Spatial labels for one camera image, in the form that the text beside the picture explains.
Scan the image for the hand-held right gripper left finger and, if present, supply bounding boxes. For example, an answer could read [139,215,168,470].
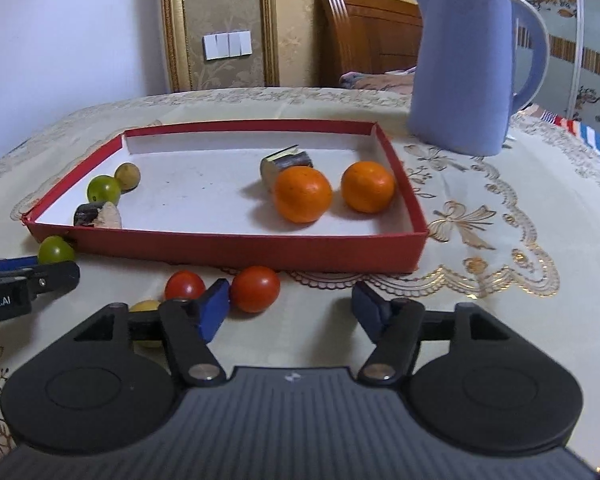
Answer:
[74,278,231,387]

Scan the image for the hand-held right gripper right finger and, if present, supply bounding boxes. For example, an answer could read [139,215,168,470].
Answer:
[351,281,512,387]

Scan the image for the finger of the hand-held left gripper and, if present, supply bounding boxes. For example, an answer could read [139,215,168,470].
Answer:
[0,256,39,274]
[0,260,81,297]

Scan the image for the green round fruit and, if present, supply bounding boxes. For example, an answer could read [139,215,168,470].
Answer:
[37,235,77,266]
[86,175,122,207]

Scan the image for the red cherry tomato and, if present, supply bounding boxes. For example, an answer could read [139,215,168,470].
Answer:
[230,266,282,314]
[164,270,207,303]

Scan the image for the yellow-green round fruit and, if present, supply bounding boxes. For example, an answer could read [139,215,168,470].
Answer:
[129,300,164,350]

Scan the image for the red cardboard box tray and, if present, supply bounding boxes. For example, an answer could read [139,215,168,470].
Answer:
[21,119,429,274]

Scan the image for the orange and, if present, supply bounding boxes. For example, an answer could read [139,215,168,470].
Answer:
[341,161,397,215]
[273,166,334,225]

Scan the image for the brownish yellow round fruit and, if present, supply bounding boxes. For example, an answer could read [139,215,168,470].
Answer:
[114,162,142,192]

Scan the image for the brown blanket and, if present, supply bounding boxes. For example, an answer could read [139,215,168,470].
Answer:
[339,66,419,95]

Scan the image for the blue electric kettle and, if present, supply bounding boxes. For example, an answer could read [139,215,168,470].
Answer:
[407,0,551,158]

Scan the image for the wooden bed headboard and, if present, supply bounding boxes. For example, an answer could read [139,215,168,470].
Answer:
[315,0,424,89]

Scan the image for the striped cloth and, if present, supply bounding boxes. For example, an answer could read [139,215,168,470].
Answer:
[522,102,600,172]

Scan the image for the floral sliding-door wardrobe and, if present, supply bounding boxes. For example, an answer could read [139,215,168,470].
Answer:
[510,0,600,127]

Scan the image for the white wall switch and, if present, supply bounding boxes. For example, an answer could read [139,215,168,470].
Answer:
[202,30,253,61]

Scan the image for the golden wall frame trim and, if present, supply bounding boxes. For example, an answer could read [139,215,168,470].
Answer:
[159,0,281,94]

